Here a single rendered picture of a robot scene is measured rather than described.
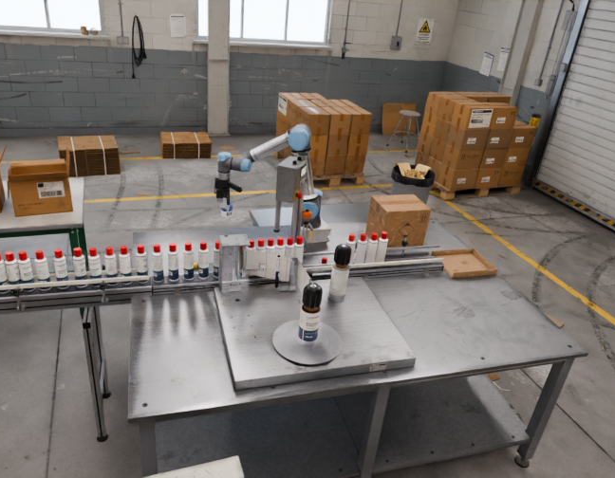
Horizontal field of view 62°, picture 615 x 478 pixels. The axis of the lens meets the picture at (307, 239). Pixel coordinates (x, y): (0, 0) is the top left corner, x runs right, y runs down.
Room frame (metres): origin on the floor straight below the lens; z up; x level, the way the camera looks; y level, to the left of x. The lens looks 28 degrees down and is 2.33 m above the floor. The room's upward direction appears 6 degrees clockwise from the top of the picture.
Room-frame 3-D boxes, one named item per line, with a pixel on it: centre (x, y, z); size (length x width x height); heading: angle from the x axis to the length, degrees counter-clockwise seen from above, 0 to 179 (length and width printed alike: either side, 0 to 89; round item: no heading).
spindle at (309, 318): (1.80, -0.05, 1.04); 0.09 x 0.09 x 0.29
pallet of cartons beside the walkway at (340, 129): (6.50, -0.02, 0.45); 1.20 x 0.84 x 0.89; 24
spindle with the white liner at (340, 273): (2.18, -0.18, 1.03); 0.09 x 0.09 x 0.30
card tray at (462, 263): (2.74, -0.96, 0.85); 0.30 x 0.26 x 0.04; 109
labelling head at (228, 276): (2.20, 0.35, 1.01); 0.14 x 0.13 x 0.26; 109
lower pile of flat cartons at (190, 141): (6.67, 1.78, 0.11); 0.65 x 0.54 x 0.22; 110
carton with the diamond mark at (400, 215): (2.94, -0.55, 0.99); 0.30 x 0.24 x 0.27; 109
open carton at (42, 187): (3.08, 1.79, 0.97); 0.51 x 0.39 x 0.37; 28
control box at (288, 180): (2.47, 0.11, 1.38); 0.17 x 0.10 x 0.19; 164
